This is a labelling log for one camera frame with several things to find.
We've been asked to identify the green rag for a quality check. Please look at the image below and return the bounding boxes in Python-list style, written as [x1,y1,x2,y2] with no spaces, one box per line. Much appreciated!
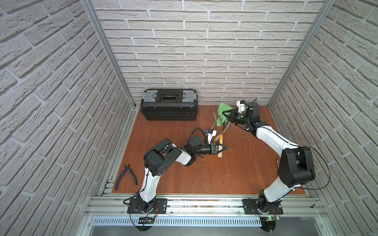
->
[216,103,233,127]

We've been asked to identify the wooden handle sickle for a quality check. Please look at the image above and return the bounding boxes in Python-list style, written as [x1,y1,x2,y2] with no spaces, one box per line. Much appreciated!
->
[218,135,223,158]
[214,122,230,143]
[207,111,217,133]

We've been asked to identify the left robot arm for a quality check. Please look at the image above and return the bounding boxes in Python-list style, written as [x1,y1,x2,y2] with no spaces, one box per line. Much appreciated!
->
[137,136,228,206]

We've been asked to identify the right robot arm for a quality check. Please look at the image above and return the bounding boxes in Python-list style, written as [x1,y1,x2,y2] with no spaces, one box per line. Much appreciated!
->
[218,100,316,207]

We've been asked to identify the black plastic toolbox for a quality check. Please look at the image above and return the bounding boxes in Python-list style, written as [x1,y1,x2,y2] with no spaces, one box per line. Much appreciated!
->
[140,88,198,121]

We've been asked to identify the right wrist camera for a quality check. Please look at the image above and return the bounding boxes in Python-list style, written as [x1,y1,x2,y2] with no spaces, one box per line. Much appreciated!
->
[237,100,247,114]

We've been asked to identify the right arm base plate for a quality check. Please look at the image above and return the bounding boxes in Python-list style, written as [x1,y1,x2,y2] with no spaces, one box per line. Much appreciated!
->
[242,198,284,215]

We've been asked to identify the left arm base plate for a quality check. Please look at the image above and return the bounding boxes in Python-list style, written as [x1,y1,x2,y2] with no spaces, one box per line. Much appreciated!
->
[127,198,168,214]

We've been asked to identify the blue handled pliers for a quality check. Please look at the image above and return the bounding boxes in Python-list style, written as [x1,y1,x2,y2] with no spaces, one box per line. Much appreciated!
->
[115,164,138,191]

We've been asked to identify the aluminium front rail frame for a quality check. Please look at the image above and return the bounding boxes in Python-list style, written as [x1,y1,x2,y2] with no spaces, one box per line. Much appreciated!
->
[76,194,336,236]

